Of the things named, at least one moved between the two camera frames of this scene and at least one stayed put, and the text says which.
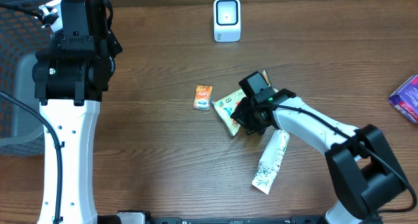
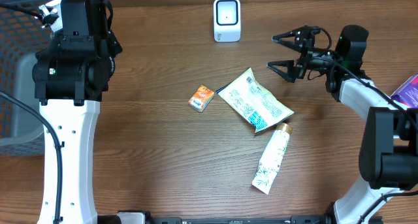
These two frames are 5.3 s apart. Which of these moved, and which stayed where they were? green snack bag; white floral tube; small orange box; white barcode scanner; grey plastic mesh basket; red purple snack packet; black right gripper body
Moved: black right gripper body; small orange box; green snack bag
Stayed: white barcode scanner; red purple snack packet; grey plastic mesh basket; white floral tube
